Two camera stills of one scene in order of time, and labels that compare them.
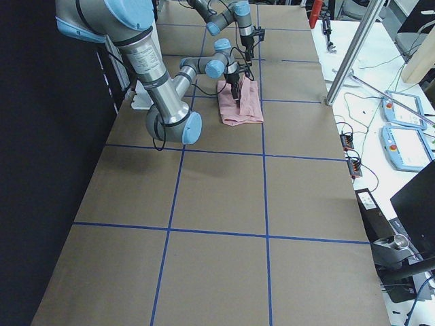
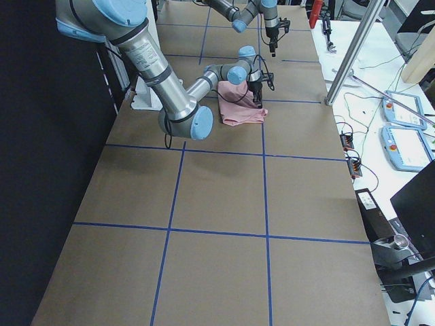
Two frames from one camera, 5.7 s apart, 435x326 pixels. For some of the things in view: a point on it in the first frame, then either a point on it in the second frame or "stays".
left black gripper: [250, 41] to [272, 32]
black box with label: [376, 225] stays
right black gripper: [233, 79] to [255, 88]
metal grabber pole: [352, 75] stays
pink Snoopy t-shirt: [250, 110] stays
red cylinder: [315, 11] stays
